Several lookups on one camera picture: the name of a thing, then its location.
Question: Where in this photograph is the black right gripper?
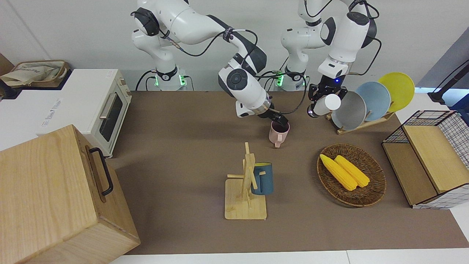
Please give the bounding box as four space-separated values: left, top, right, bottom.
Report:
258 106 290 127

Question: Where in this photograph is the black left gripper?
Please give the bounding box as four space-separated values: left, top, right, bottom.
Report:
308 76 348 110

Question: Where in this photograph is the white cup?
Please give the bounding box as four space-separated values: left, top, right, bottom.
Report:
307 94 341 118

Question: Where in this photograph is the pink mug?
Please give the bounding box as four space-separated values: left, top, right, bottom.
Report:
269 121 291 148

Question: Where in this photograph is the grey plate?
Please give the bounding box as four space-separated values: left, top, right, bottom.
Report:
331 91 367 131

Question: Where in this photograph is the wooden plate rack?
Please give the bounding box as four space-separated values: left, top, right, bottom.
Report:
326 110 396 135

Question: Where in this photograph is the light blue plate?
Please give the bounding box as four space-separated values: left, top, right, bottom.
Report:
355 81 391 122

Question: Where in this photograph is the dark blue mug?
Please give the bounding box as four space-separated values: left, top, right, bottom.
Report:
251 162 274 195

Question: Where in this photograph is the yellow plate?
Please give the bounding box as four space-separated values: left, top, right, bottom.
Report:
378 72 416 113

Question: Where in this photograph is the yellow corn cob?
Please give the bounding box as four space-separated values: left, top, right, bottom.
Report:
334 155 370 188
320 154 358 191

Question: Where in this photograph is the wooden mug rack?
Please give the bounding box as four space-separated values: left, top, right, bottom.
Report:
224 142 267 220

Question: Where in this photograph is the round wicker basket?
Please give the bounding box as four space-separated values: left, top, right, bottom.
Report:
317 143 387 208

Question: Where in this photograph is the white toaster oven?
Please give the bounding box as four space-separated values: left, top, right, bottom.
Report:
0 69 132 159

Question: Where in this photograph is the brown storage basket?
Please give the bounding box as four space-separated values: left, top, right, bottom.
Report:
11 60 71 89

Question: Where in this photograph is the wooden cabinet box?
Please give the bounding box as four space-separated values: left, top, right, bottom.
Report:
0 124 141 264

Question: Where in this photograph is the beige cloth bag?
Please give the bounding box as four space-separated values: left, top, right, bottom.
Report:
0 62 62 87

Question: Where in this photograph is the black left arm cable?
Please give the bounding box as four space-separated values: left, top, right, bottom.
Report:
303 0 382 76

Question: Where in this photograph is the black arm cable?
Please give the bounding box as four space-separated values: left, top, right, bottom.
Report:
303 0 382 76
158 29 308 115

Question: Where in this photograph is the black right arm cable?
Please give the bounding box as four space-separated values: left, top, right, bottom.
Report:
158 29 308 115

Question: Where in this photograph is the wire shelf with wooden boards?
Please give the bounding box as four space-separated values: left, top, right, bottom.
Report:
381 110 469 209

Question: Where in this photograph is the black cabinet handle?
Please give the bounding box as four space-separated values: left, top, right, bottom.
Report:
89 147 114 196

